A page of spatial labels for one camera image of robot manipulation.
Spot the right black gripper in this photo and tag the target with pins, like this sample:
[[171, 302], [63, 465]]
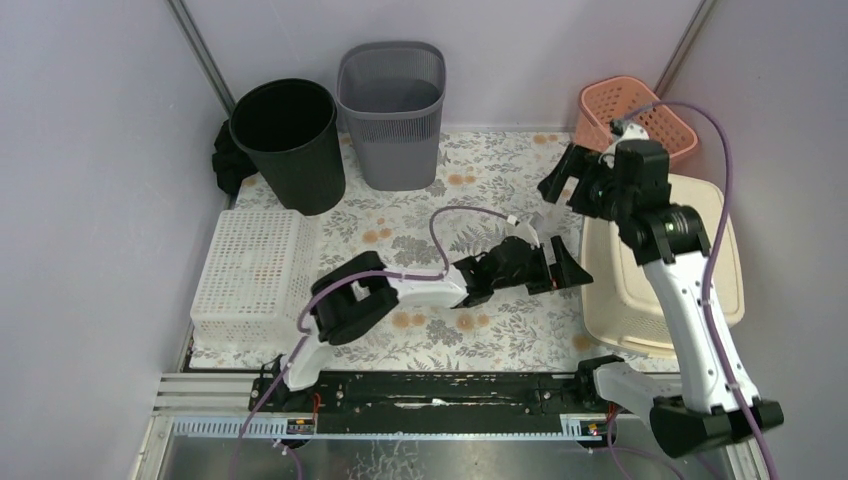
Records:
[[578, 162]]

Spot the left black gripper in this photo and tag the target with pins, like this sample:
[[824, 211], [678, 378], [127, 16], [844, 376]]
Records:
[[548, 266]]

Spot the cream plastic laundry basket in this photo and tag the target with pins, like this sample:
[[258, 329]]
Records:
[[620, 307]]

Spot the pink perforated plastic basket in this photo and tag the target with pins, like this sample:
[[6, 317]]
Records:
[[611, 99]]

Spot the grey ribbed waste bin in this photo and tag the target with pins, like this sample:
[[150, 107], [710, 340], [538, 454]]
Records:
[[391, 94]]

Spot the white perforated plastic basket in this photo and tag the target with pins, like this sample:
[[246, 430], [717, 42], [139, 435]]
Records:
[[256, 279]]

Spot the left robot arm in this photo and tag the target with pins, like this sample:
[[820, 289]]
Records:
[[351, 300]]

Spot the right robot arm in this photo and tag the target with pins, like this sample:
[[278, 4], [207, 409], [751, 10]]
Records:
[[718, 404]]

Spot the black round waste bin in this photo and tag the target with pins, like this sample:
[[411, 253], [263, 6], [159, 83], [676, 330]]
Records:
[[288, 129]]

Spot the black cloth in corner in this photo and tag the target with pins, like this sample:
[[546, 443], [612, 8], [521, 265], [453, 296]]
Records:
[[229, 163]]

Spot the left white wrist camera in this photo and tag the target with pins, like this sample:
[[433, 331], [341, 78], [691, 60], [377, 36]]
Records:
[[526, 229]]

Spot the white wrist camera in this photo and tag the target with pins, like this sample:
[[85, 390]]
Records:
[[622, 130], [526, 229]]

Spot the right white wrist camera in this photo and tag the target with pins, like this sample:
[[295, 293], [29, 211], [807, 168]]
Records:
[[622, 130]]

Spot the aluminium frame rail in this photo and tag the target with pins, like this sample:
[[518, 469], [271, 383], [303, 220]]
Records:
[[209, 404]]

